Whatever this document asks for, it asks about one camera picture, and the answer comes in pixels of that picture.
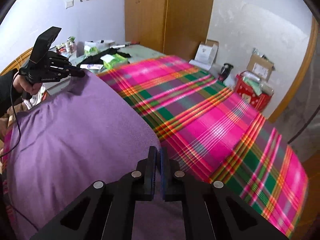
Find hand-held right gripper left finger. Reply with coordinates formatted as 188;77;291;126
30;146;157;240

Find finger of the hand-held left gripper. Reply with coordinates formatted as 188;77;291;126
49;52;85;78

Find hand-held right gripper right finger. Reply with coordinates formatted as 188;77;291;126
160;147;288;240

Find purple fleece pants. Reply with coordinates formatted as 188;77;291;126
6;69;185;240

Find person's left forearm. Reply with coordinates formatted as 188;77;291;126
0;67;19;117

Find person's left hand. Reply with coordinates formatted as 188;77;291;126
12;72;42;96

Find small green tissue pack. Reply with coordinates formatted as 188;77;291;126
84;45;100;57

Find black cloth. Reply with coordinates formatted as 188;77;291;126
80;51;131;65

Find wooden headboard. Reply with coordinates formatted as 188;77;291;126
0;49;33;77

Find large green tissue pack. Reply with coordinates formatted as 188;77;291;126
100;54;129;69

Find pink green plaid bed sheet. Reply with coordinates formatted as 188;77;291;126
4;55;309;238

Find patterned side table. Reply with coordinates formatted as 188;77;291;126
75;44;165;73

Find wooden wardrobe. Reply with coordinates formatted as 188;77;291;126
124;0;217;62

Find red gift box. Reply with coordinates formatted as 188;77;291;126
235;71;274;112

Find black kettle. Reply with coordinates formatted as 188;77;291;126
219;63;234;82

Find white cardboard box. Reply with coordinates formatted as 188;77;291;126
189;39;219;70

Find brown cardboard box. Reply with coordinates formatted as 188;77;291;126
246;47;274;82

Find grey plastic zip curtain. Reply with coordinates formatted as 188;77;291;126
287;25;320;160

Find black cable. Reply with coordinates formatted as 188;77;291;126
0;85;38;230

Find wooden door frame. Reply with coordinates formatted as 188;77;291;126
266;17;318;123

